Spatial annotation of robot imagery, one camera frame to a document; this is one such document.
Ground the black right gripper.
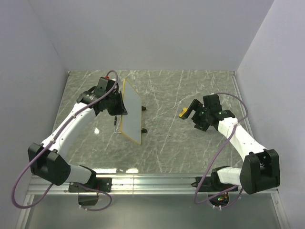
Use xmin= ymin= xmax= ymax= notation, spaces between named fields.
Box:
xmin=181 ymin=99 xmax=210 ymax=132

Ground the yellow whiteboard eraser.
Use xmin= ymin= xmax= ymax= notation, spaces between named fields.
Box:
xmin=179 ymin=107 xmax=188 ymax=119

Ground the yellow framed whiteboard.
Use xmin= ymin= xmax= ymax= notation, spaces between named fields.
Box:
xmin=120 ymin=79 xmax=142 ymax=145

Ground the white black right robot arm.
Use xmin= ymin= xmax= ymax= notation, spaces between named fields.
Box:
xmin=192 ymin=94 xmax=280 ymax=194

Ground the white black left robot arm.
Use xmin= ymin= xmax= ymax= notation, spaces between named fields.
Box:
xmin=28 ymin=76 xmax=147 ymax=192

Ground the metal whiteboard stand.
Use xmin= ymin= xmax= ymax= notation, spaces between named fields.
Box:
xmin=114 ymin=106 xmax=148 ymax=134

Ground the aluminium side rail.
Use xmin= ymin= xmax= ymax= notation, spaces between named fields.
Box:
xmin=230 ymin=71 xmax=266 ymax=174

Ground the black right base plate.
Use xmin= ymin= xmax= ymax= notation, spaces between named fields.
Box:
xmin=191 ymin=176 xmax=238 ymax=192

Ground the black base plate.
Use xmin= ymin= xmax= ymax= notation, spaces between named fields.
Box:
xmin=191 ymin=176 xmax=238 ymax=192
xmin=68 ymin=177 xmax=112 ymax=193

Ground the aluminium front rail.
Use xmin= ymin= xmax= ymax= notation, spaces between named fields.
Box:
xmin=27 ymin=173 xmax=279 ymax=197

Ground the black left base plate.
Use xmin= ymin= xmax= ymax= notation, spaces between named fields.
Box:
xmin=68 ymin=177 xmax=112 ymax=193

